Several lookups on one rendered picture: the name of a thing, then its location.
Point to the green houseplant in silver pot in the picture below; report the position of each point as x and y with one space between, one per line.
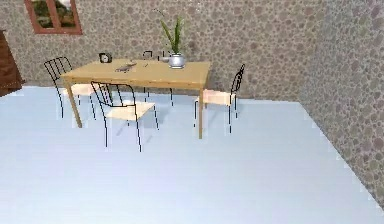
176 50

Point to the light wooden dining table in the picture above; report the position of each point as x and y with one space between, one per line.
156 75

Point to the red-framed window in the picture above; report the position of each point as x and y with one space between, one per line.
53 16

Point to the black alarm clock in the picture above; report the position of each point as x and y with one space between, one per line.
105 58

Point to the small grey bowl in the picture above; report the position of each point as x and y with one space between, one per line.
165 59

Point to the grey flat vase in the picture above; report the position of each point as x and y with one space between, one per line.
126 67

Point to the dark brown wooden cupboard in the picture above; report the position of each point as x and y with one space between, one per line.
8 70

